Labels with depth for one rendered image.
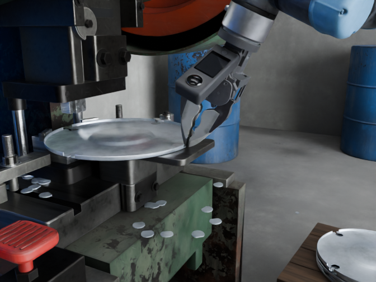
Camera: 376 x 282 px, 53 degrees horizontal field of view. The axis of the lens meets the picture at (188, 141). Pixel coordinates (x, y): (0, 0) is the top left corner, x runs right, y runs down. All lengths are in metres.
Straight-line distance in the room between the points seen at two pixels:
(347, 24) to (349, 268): 0.73
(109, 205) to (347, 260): 0.69
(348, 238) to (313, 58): 2.85
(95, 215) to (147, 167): 0.14
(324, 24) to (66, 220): 0.48
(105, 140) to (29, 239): 0.30
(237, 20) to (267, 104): 3.50
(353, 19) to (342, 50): 3.35
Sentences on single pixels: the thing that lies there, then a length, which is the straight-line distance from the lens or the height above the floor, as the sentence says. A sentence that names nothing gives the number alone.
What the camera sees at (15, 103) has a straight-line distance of 0.80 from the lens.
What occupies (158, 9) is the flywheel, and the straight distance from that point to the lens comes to 1.11.
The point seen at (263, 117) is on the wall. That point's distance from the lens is 4.13.
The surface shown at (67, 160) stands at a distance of 0.77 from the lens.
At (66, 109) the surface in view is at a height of 0.83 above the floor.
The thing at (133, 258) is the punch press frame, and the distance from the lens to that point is 0.67.
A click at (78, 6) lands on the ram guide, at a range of 0.67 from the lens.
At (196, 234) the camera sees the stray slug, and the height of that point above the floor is 0.65.
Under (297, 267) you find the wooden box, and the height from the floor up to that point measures 0.35.
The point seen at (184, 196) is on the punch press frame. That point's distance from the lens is 0.81.
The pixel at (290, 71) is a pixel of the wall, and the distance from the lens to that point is 3.99.
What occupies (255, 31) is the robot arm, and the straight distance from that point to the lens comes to 0.61.
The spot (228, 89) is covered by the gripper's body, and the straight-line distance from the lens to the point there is 0.62.
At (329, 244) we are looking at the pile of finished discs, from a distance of 1.22.
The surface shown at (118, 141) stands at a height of 0.79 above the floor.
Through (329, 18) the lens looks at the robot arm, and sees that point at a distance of 0.54.
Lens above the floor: 0.98
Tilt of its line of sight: 16 degrees down
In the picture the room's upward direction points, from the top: straight up
